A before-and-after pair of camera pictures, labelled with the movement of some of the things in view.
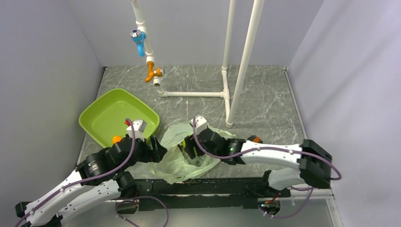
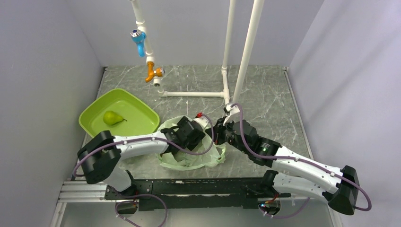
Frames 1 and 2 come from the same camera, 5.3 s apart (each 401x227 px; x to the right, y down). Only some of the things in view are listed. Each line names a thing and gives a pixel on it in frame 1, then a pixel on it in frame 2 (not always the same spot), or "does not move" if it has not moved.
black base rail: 152,194 does not move
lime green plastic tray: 104,118 does not move
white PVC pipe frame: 256,15 does not move
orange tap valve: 158,72 does not move
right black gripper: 190,144 to 219,128
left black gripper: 155,154 to 192,144
